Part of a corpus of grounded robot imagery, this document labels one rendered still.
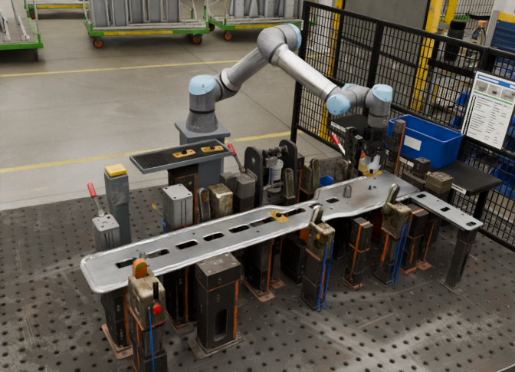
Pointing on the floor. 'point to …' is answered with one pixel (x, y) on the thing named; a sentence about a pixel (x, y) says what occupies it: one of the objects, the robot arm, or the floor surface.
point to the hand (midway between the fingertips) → (373, 169)
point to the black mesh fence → (402, 91)
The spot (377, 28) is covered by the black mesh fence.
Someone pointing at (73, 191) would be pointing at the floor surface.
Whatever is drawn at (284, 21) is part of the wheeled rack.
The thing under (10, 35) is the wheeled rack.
